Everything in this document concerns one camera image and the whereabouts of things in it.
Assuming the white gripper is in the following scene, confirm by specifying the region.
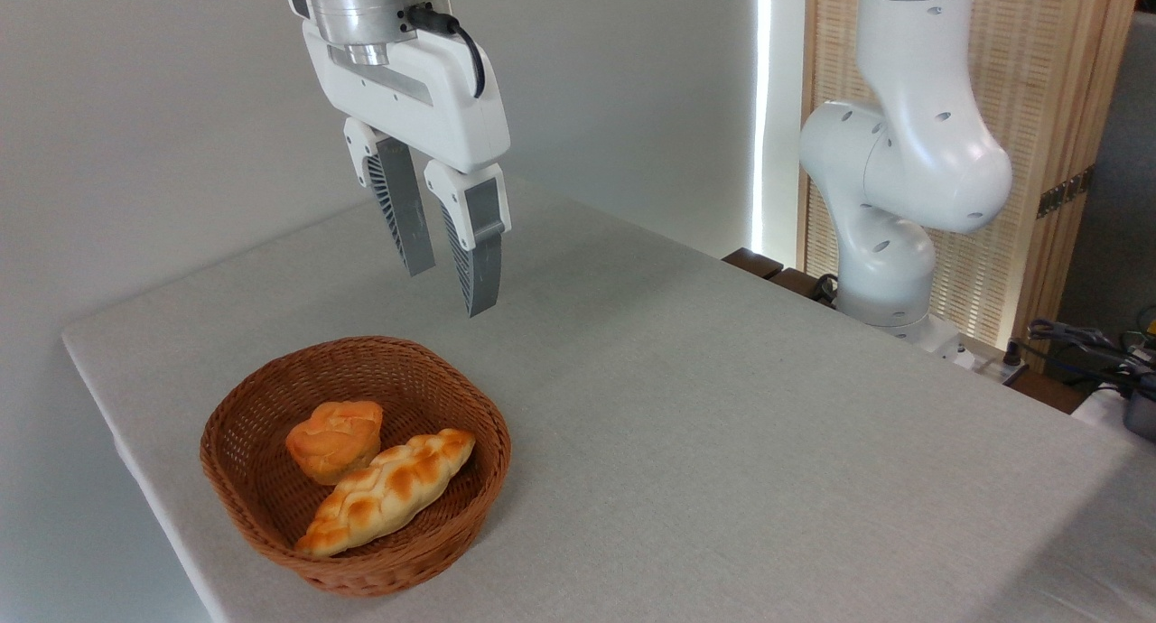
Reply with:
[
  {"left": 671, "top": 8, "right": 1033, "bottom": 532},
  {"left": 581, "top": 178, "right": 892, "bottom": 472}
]
[{"left": 301, "top": 18, "right": 513, "bottom": 319}]

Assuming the metal screen hinge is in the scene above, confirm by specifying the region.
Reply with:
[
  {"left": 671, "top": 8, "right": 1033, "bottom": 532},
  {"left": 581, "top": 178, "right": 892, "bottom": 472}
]
[{"left": 1037, "top": 165, "right": 1096, "bottom": 219}]

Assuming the long braided bread loaf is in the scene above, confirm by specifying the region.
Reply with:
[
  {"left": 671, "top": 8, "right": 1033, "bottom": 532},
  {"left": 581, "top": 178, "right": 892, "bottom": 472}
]
[{"left": 294, "top": 428, "right": 477, "bottom": 558}]

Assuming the round orange bread bun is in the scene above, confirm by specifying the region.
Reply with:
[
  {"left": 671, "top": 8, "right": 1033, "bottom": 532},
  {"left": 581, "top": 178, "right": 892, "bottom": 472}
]
[{"left": 285, "top": 400, "right": 385, "bottom": 487}]

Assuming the wooden bamboo folding screen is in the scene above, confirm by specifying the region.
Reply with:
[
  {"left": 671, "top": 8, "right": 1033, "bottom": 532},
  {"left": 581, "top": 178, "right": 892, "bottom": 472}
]
[{"left": 799, "top": 0, "right": 1144, "bottom": 373}]

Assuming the black cable bundle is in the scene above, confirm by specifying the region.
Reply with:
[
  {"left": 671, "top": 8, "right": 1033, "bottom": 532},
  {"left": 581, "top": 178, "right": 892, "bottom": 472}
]
[{"left": 1028, "top": 316, "right": 1156, "bottom": 400}]

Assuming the brown wicker basket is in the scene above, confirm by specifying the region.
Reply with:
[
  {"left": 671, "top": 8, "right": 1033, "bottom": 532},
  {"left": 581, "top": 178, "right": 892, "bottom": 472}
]
[{"left": 200, "top": 336, "right": 512, "bottom": 599}]

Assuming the grey tablecloth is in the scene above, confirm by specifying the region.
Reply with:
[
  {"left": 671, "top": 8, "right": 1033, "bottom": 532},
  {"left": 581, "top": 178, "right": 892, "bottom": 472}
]
[{"left": 61, "top": 173, "right": 1156, "bottom": 623}]

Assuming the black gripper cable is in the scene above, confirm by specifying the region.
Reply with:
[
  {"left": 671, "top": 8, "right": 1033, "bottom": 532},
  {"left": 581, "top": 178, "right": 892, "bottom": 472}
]
[{"left": 405, "top": 4, "right": 487, "bottom": 99}]

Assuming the dark brown wooden table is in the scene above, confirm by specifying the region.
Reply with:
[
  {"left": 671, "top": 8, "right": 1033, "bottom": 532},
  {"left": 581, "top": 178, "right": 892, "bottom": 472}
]
[{"left": 722, "top": 247, "right": 1086, "bottom": 416}]

